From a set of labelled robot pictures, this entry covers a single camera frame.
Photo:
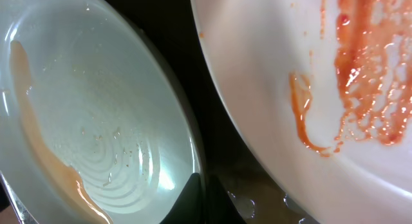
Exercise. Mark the light blue plate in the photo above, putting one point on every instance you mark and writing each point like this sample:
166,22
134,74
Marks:
94,126

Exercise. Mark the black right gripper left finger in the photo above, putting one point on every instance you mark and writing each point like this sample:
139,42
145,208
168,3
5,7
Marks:
188,208

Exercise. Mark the brown serving tray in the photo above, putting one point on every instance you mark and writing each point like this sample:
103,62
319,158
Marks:
169,25

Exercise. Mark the cream plate with sauce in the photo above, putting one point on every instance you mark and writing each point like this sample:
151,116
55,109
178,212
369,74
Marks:
320,91

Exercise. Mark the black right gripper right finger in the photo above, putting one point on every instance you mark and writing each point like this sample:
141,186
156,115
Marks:
220,208

